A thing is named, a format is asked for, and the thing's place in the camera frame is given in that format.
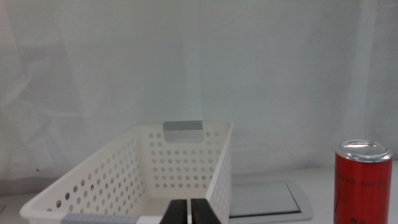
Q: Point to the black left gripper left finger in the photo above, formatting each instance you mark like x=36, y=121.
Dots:
x=175, y=214

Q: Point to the white perforated plastic basket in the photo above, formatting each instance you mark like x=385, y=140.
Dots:
x=109, y=174

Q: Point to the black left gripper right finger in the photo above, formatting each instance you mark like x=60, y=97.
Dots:
x=203, y=214

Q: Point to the white backdrop curtain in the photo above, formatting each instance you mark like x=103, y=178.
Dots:
x=199, y=62

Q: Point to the red drink can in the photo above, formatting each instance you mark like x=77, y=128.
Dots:
x=362, y=189

